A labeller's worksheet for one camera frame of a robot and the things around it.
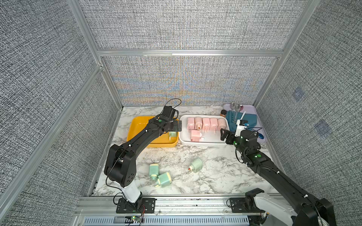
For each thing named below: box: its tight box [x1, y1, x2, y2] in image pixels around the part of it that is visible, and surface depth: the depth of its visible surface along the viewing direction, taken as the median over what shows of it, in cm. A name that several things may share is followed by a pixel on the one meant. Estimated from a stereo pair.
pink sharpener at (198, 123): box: [194, 116, 204, 131], surface depth 102 cm
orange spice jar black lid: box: [219, 109, 227, 118], surface depth 105 cm
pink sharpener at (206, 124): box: [201, 117, 211, 133], surface depth 102 cm
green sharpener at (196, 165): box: [187, 157, 204, 173], surface depth 83 cm
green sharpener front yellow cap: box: [155, 172, 172, 188], surface depth 78 cm
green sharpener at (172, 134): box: [167, 131, 177, 141], surface depth 97 cm
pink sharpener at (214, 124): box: [210, 118, 219, 134], surface depth 102 cm
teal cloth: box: [226, 110, 257, 133], surface depth 116 cm
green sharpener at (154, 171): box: [148, 163, 160, 181], surface depth 80 cm
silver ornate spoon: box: [234, 104, 241, 116], surface depth 119 cm
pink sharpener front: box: [190, 129, 201, 142], surface depth 97 cm
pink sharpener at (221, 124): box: [217, 118, 227, 131], surface depth 102 cm
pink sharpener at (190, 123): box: [187, 117, 195, 133], surface depth 102 cm
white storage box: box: [179, 114, 207, 146], surface depth 100 cm
